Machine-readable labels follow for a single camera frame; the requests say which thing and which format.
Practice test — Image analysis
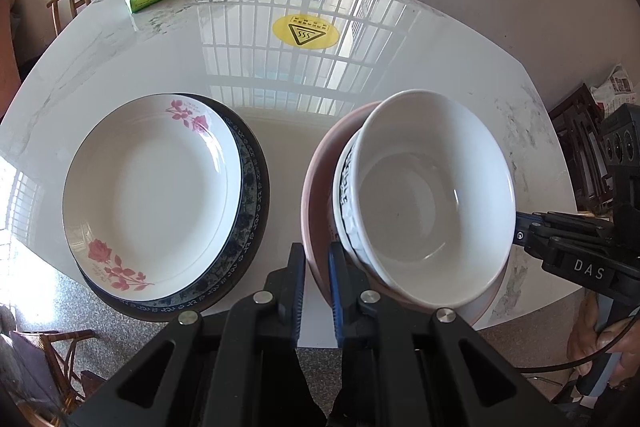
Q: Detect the newspaper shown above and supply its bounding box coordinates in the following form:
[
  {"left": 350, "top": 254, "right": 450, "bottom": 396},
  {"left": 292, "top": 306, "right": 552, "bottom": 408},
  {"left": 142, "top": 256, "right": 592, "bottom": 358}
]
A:
[{"left": 590, "top": 64, "right": 640, "bottom": 112}]

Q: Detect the plain white bowl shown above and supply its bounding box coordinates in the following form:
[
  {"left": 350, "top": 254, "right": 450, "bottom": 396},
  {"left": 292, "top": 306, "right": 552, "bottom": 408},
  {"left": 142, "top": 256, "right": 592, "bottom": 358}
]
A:
[{"left": 332, "top": 89, "right": 517, "bottom": 309}]

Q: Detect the dark carved wooden chair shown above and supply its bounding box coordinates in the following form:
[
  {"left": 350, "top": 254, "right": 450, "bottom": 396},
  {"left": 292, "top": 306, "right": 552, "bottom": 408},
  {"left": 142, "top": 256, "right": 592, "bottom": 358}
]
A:
[{"left": 547, "top": 83, "right": 618, "bottom": 212}]

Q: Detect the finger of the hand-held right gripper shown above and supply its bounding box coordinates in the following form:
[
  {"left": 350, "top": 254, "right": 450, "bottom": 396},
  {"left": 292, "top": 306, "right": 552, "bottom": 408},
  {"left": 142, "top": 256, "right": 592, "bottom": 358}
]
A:
[
  {"left": 514, "top": 227, "right": 557, "bottom": 260},
  {"left": 515, "top": 211, "right": 617, "bottom": 235}
]

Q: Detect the person's right hand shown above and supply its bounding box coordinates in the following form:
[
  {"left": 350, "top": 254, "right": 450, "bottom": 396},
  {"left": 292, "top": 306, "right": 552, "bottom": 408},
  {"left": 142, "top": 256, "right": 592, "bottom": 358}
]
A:
[{"left": 567, "top": 294, "right": 640, "bottom": 393}]

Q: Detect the rattan chair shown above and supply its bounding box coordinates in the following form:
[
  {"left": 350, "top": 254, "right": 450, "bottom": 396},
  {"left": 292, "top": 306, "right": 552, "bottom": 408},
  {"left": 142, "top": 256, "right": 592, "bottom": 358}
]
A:
[{"left": 10, "top": 329, "right": 106, "bottom": 418}]

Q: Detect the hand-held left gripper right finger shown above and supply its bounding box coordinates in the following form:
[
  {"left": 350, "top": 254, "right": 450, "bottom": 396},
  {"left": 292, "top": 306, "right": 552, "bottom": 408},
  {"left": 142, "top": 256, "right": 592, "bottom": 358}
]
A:
[{"left": 327, "top": 243, "right": 571, "bottom": 427}]

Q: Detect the black cable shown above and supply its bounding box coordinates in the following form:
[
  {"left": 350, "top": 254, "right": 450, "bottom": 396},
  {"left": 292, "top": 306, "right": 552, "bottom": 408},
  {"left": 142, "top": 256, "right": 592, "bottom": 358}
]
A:
[{"left": 520, "top": 312, "right": 640, "bottom": 375}]

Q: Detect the blue patterned plate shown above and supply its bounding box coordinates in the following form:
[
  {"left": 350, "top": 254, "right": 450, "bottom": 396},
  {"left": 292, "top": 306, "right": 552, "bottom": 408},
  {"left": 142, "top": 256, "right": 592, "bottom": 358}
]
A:
[{"left": 75, "top": 93, "right": 271, "bottom": 322}]

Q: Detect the white rose printed plate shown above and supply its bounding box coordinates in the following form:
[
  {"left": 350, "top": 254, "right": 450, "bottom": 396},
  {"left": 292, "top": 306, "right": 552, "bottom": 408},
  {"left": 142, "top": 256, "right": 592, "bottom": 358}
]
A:
[{"left": 62, "top": 93, "right": 244, "bottom": 301}]

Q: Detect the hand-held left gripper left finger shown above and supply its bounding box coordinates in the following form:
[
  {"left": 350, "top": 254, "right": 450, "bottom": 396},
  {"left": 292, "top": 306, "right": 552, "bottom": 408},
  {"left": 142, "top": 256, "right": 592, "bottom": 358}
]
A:
[{"left": 67, "top": 243, "right": 307, "bottom": 427}]

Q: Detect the yellow round warning sticker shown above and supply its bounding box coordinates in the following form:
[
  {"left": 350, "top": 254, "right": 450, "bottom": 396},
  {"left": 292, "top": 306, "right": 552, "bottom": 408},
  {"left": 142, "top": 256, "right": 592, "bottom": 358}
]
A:
[{"left": 272, "top": 13, "right": 339, "bottom": 50}]

